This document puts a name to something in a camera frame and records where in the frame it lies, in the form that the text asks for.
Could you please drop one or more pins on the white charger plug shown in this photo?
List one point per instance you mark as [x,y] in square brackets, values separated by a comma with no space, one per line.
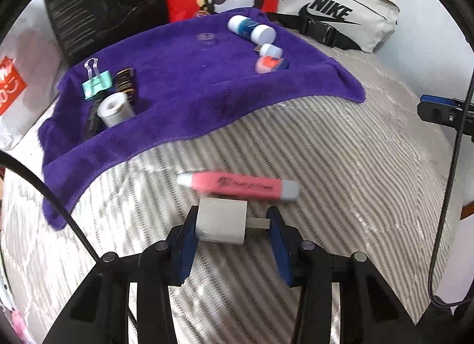
[222,221]

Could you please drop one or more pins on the white tape roll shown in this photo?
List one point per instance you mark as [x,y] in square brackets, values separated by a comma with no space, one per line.
[114,110]

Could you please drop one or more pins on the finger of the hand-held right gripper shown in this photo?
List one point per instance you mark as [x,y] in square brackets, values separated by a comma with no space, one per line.
[440,106]

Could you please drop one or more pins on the small white bottle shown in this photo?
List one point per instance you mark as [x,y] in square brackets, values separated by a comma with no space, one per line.
[270,50]

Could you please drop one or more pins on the purple towel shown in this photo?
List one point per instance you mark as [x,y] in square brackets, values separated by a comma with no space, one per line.
[203,92]

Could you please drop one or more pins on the pink patterned cloth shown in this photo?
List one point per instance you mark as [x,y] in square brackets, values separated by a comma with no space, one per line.
[13,323]

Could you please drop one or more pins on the pink highlighter pen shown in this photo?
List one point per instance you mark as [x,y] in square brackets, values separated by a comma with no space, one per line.
[244,185]

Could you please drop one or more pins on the black lighter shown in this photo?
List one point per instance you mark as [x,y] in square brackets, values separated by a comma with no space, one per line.
[92,121]

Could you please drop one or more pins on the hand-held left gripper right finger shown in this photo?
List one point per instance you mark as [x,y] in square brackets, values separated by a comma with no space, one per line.
[279,247]

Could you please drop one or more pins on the teal binder clip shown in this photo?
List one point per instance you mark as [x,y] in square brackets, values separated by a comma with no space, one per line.
[97,84]

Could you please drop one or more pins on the white plastic bag red logo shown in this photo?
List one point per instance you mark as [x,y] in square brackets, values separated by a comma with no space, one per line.
[22,80]

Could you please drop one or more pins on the white and blue bottle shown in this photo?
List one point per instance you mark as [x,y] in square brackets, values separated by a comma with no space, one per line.
[250,28]

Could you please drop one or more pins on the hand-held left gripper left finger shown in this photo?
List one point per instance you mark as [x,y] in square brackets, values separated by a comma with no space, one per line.
[183,247]

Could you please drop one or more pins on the striped bed sheet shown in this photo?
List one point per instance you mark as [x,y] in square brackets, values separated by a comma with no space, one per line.
[351,166]

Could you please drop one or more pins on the clear plastic cap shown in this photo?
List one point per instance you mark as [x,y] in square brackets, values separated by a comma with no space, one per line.
[205,39]

